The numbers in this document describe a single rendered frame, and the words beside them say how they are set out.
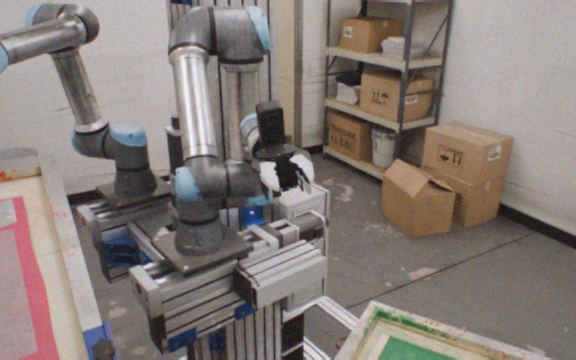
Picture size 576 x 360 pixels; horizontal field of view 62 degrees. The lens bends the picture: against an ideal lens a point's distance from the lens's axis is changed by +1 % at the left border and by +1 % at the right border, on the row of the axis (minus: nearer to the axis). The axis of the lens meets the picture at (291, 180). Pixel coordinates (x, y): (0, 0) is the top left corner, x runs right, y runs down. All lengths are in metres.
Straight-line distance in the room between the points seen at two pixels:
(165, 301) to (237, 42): 0.71
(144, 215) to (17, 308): 0.74
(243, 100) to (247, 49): 0.13
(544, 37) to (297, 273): 3.22
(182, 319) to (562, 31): 3.48
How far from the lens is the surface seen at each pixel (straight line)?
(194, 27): 1.18
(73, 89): 1.74
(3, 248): 1.25
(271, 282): 1.39
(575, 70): 4.13
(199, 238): 1.34
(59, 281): 1.19
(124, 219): 1.79
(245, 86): 1.23
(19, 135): 4.68
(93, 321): 1.11
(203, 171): 1.02
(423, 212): 4.00
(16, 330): 1.16
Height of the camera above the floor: 1.97
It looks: 23 degrees down
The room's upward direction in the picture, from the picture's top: straight up
